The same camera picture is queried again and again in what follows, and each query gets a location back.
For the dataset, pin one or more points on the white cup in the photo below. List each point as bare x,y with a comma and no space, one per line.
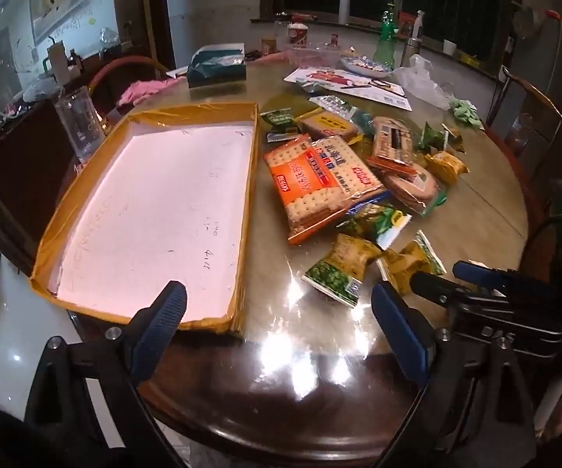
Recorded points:
449,48

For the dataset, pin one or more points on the teal foil wrapper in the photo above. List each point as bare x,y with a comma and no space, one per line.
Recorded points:
363,121

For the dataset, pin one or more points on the yellow-taped cardboard box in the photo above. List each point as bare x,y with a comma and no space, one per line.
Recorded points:
164,195

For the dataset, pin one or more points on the round biscuit packet white label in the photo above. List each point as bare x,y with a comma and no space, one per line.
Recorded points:
390,141

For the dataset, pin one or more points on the wooden chair gold trim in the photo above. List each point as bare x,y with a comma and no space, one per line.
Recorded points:
529,90

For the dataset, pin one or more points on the pink cloth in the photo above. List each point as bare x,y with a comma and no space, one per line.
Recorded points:
139,90

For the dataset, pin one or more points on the printed paper flyer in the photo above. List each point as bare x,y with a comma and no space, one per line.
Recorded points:
349,80

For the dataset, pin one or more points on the green pea snack packet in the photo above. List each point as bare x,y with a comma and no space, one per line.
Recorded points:
376,219
407,261
341,268

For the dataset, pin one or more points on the framed wall picture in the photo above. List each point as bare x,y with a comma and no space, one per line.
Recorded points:
59,0

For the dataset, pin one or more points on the white paper roll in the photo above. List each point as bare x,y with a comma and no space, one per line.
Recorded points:
344,5

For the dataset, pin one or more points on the dark wooden cabinet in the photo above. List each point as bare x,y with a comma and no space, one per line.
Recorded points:
22,180

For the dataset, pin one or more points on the yellow square biscuit packet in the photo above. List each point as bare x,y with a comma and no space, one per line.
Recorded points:
329,124

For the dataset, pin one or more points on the white plate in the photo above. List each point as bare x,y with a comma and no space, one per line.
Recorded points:
363,63

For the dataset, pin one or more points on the red-brown curved chair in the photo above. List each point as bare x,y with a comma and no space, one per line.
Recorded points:
115,60

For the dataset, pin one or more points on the glass beaker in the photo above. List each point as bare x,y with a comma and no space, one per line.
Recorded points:
78,122

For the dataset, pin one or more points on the clear plastic bag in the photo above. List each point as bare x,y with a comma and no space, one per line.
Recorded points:
422,80

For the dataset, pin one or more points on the small green snack packet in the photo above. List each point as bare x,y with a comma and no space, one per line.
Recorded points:
277,118
281,135

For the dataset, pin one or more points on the silver foil snack packet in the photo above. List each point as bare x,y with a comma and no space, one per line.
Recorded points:
334,105

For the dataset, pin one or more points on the white jar red label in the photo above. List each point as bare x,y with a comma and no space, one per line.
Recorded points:
298,34

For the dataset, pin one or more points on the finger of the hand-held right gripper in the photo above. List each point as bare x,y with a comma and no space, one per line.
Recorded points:
480,273
432,287

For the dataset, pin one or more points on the white tumbler with straw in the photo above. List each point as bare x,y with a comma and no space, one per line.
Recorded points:
56,61

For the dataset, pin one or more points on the green cloth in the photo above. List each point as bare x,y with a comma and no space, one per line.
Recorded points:
463,109

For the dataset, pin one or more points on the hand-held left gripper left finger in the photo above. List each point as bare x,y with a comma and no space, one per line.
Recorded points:
161,321

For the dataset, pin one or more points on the large orange cracker packet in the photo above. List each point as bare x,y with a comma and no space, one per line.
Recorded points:
300,190

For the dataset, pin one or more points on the small brown jar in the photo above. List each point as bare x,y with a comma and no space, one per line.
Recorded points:
268,45

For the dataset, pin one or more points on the round biscuit packet green wrap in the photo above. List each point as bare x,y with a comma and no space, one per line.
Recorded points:
410,185

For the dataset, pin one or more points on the small yellow snack packet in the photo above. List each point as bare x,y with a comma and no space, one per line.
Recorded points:
446,165

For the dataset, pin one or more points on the steel thermos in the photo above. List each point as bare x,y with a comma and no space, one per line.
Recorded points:
411,48

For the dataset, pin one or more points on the white spray bottle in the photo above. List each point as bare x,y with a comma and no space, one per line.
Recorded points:
419,22

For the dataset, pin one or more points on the green tissue box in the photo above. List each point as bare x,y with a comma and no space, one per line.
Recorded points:
215,66

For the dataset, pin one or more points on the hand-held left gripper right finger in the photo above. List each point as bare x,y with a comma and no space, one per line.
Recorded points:
402,336

